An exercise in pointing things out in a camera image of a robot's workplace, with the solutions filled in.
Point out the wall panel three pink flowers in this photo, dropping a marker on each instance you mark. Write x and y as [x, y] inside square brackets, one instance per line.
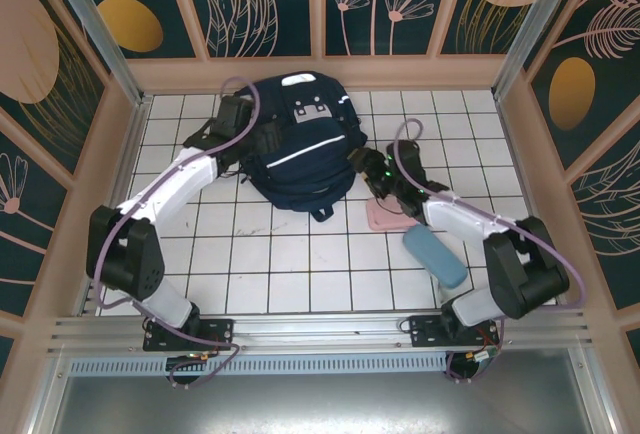
[360, 29]

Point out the wall panel disc gold lines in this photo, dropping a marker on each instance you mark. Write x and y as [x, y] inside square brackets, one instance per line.
[30, 54]

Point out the wall panel oval pink fern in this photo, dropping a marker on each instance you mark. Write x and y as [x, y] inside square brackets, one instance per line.
[575, 94]

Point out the wall panel golden oval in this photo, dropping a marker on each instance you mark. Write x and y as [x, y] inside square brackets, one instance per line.
[130, 24]

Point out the wall panel pink fern leaves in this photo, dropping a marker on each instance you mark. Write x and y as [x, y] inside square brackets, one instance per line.
[610, 214]

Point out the navy blue backpack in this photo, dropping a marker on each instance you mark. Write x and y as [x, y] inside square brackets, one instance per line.
[310, 174]

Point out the pink pencil case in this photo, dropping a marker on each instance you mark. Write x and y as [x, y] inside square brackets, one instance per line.
[387, 219]

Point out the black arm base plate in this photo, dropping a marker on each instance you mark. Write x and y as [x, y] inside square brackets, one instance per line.
[220, 331]
[425, 334]

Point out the wall panel single pink flower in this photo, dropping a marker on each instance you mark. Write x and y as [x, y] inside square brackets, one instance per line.
[25, 234]

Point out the long aluminium mounting rail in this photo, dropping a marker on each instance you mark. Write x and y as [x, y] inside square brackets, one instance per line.
[320, 331]

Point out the light blue glasses case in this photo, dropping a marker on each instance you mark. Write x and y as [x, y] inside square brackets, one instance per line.
[435, 254]

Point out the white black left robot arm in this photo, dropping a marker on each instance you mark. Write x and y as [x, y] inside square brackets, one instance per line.
[125, 254]

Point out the aluminium corner post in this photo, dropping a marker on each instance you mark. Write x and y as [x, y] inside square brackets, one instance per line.
[97, 29]
[532, 29]

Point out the grey metal sheet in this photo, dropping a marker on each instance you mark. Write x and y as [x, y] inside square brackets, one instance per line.
[320, 404]

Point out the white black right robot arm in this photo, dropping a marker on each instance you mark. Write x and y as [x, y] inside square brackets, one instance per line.
[525, 269]

